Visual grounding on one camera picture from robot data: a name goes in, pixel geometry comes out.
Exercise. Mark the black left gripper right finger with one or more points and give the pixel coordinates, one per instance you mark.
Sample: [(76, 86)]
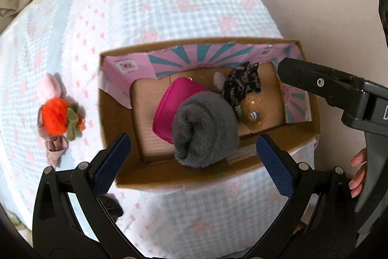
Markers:
[(318, 219)]

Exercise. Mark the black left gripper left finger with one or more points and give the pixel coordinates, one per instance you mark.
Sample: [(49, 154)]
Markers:
[(69, 219)]

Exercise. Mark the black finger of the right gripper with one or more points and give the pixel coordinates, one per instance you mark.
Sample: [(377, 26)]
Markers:
[(339, 89)]

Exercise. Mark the dusty pink printed scarf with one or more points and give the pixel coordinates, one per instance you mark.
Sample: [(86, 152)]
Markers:
[(55, 146)]

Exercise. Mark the orange pompom with green leaves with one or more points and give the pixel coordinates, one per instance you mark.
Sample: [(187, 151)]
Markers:
[(61, 118)]

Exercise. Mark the grey fluffy fur item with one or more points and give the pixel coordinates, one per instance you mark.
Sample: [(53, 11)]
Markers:
[(204, 130)]

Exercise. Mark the pink fluffy plush item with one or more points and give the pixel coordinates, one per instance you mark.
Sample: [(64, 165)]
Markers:
[(54, 87)]

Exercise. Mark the magenta velvet pouch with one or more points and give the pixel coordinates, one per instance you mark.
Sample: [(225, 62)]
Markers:
[(180, 89)]

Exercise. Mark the person's hand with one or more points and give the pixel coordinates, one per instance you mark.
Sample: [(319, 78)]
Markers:
[(357, 182)]

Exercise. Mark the gold glitter pouch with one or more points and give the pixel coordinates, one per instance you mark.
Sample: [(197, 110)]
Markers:
[(253, 112)]

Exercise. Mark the black patterned fabric bow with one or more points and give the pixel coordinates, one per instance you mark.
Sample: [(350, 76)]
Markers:
[(244, 79)]

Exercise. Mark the cardboard box with pink lining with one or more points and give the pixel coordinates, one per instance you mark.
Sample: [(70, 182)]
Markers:
[(134, 78)]

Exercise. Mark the blue gingham floral blanket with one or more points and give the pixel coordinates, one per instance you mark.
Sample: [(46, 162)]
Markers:
[(67, 37)]

